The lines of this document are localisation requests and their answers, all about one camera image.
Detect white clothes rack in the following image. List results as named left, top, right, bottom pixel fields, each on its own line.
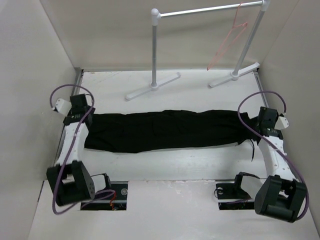
left=125, top=0, right=270, bottom=101

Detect black trousers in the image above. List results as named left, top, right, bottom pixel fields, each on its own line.
left=84, top=110, right=257, bottom=154

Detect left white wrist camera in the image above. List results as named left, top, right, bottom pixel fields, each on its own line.
left=51, top=98, right=72, bottom=117

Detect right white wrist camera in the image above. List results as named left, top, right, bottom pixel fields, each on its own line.
left=274, top=114, right=290, bottom=131

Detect pink wire hanger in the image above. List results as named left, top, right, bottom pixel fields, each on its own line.
left=206, top=2, right=248, bottom=71

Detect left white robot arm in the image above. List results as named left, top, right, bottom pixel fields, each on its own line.
left=46, top=94, right=114, bottom=207

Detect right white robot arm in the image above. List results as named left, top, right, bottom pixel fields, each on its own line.
left=231, top=107, right=307, bottom=223

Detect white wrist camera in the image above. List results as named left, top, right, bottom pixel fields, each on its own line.
left=51, top=98, right=72, bottom=117
left=274, top=114, right=290, bottom=131

